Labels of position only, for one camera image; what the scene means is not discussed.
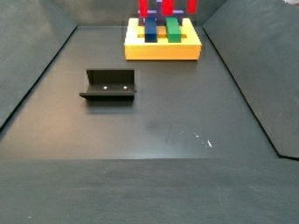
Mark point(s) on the black angle bracket stand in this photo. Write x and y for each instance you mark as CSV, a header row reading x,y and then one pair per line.
x,y
110,83

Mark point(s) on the purple cross block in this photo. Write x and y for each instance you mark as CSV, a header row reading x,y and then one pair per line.
x,y
157,14

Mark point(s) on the green bar block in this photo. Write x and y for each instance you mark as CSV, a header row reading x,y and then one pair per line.
x,y
174,31

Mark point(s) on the yellow base board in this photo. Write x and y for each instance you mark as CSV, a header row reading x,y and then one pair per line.
x,y
138,50

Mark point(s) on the dark blue bar block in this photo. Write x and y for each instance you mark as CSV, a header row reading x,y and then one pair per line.
x,y
150,30

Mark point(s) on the red E-shaped block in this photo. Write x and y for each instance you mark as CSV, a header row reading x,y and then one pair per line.
x,y
167,7

